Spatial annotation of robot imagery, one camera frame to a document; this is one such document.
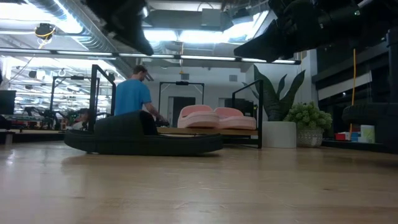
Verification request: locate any wooden shelf with black frame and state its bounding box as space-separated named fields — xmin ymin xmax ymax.
xmin=88 ymin=64 xmax=264 ymax=149

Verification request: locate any black aluminium table frame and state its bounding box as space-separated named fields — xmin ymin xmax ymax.
xmin=0 ymin=129 xmax=398 ymax=154

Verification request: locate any long linear ceiling light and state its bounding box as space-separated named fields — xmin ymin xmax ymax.
xmin=0 ymin=47 xmax=302 ymax=65

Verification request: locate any pale green container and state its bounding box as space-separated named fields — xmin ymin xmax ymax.
xmin=360 ymin=124 xmax=376 ymax=144

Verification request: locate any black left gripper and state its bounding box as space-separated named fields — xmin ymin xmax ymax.
xmin=85 ymin=0 xmax=155 ymax=57

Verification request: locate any yellow black ceiling cord reel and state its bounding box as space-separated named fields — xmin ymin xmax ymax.
xmin=34 ymin=23 xmax=57 ymax=49

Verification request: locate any person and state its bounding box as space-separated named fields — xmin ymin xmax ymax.
xmin=114 ymin=64 xmax=170 ymax=127

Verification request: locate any black background monitor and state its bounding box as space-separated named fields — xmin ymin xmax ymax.
xmin=0 ymin=90 xmax=17 ymax=115

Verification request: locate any pink slide sandal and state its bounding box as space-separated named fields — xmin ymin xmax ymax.
xmin=177 ymin=104 xmax=221 ymax=129
xmin=213 ymin=106 xmax=257 ymax=131

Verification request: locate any snake plant in white pot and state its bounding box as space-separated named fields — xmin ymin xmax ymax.
xmin=242 ymin=64 xmax=306 ymax=149

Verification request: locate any bushy green plant patterned pot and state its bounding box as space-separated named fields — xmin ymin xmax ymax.
xmin=284 ymin=101 xmax=333 ymax=148

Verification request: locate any silver spiral duct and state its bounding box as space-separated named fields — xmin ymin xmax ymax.
xmin=26 ymin=0 xmax=137 ymax=78

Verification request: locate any yellow hanging cord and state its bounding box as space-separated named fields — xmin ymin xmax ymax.
xmin=349 ymin=48 xmax=357 ymax=138

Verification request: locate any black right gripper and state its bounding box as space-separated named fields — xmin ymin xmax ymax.
xmin=233 ymin=0 xmax=330 ymax=63

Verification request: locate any grey ceiling air unit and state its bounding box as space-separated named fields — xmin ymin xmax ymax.
xmin=144 ymin=0 xmax=224 ymax=31

